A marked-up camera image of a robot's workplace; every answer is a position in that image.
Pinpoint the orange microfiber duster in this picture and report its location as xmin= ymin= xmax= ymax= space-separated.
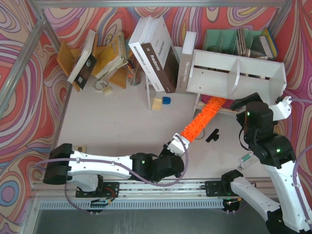
xmin=181 ymin=97 xmax=227 ymax=143

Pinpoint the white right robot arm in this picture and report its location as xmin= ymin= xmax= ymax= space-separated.
xmin=221 ymin=93 xmax=312 ymax=234

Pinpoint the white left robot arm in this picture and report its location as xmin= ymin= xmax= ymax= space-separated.
xmin=43 ymin=141 xmax=188 ymax=192

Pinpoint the white wooden bookshelf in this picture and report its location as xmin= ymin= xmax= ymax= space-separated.
xmin=187 ymin=50 xmax=287 ymax=112

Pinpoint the magenta folder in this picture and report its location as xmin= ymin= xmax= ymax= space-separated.
xmin=199 ymin=95 xmax=234 ymax=110

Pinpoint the black binder clip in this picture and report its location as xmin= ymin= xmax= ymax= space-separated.
xmin=205 ymin=129 xmax=219 ymax=143

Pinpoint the white glue tube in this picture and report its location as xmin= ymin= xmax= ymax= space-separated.
xmin=237 ymin=152 xmax=257 ymax=170

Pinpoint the grey upright book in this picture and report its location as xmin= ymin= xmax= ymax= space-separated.
xmin=175 ymin=31 xmax=197 ymax=93

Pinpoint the yellow sticky note pad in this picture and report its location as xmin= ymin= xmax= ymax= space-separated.
xmin=152 ymin=98 xmax=162 ymax=111

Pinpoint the teal file organizer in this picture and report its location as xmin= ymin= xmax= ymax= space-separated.
xmin=202 ymin=28 xmax=278 ymax=60

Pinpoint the blue small cube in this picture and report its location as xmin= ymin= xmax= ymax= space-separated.
xmin=162 ymin=97 xmax=171 ymax=105

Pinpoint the beige digital timer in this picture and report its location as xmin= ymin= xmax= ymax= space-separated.
xmin=72 ymin=145 xmax=87 ymax=153

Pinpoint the clear pen cup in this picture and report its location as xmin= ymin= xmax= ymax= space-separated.
xmin=127 ymin=66 xmax=141 ymax=86

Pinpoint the large white brown book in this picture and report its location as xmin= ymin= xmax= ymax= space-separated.
xmin=128 ymin=16 xmax=179 ymax=93

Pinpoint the white black leaning book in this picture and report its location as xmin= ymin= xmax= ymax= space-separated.
xmin=67 ymin=29 xmax=97 ymax=89

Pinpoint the wooden book stand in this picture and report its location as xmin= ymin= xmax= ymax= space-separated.
xmin=57 ymin=30 xmax=127 ymax=91

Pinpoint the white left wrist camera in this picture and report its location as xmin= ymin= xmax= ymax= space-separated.
xmin=167 ymin=133 xmax=190 ymax=157

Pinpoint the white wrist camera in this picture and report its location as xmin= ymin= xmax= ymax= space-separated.
xmin=269 ymin=96 xmax=292 ymax=121
xmin=167 ymin=133 xmax=190 ymax=157

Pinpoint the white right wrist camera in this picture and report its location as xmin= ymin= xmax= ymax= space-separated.
xmin=269 ymin=96 xmax=292 ymax=121

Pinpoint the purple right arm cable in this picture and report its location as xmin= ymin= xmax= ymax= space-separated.
xmin=289 ymin=97 xmax=312 ymax=234

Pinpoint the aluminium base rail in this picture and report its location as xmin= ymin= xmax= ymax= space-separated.
xmin=31 ymin=179 xmax=271 ymax=199

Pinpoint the tape ring with clip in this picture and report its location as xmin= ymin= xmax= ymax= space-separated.
xmin=94 ymin=79 xmax=113 ymax=95

